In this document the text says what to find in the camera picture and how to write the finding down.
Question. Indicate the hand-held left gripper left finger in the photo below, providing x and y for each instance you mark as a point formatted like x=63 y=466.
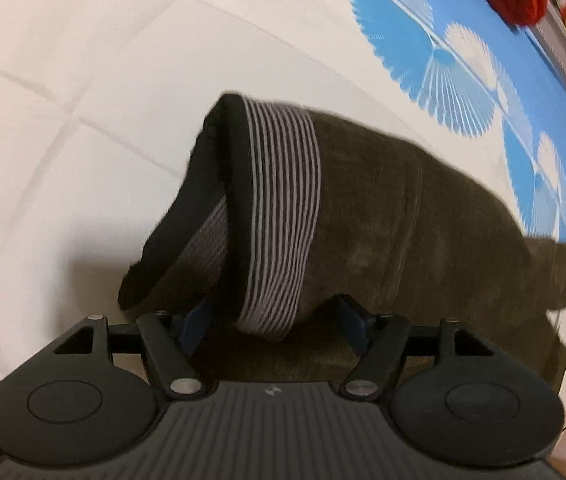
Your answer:
x=198 y=320

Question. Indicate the blue white patterned bed sheet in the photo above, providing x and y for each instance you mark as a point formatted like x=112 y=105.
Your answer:
x=88 y=85

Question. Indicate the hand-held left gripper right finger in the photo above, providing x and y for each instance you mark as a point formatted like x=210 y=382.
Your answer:
x=350 y=321

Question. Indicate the dark olive striped-band shorts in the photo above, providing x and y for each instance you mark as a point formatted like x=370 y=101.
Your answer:
x=403 y=220

